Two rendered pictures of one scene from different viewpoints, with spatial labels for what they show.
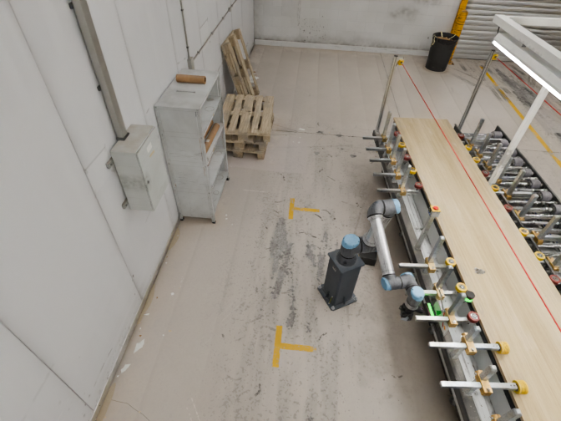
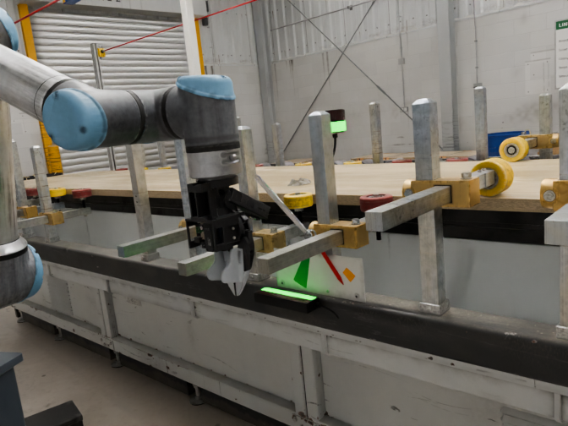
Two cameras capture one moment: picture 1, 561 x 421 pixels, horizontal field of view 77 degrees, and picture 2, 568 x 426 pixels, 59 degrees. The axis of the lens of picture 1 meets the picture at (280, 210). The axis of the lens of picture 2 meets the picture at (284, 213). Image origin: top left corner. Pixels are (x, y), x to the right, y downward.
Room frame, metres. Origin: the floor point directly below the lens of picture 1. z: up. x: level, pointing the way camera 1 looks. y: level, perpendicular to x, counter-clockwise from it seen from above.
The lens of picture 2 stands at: (0.69, -0.40, 1.11)
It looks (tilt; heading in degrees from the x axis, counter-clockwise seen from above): 10 degrees down; 313
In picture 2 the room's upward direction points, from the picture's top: 6 degrees counter-clockwise
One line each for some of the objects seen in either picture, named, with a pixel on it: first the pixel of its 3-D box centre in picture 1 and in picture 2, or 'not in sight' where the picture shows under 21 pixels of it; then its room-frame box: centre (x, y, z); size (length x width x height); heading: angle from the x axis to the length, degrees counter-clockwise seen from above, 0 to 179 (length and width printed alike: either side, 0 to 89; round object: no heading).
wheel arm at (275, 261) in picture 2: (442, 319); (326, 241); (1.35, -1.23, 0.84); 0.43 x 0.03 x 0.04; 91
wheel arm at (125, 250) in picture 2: (424, 266); (188, 232); (1.85, -1.24, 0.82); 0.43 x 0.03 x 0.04; 91
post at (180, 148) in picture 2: (432, 256); (190, 197); (1.89, -1.29, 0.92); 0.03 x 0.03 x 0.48; 1
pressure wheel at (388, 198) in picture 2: (471, 319); (377, 216); (1.35, -1.45, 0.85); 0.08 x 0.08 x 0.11
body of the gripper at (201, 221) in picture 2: (407, 309); (217, 213); (1.35, -0.94, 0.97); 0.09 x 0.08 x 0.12; 91
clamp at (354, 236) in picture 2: (450, 317); (337, 232); (1.37, -1.30, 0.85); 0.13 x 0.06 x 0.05; 1
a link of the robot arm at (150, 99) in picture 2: (407, 281); (154, 116); (1.46, -0.92, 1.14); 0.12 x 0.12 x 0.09; 10
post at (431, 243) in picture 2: (462, 344); (430, 223); (1.14, -1.30, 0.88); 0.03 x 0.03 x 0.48; 1
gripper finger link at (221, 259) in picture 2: not in sight; (221, 271); (1.36, -0.95, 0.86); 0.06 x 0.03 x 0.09; 91
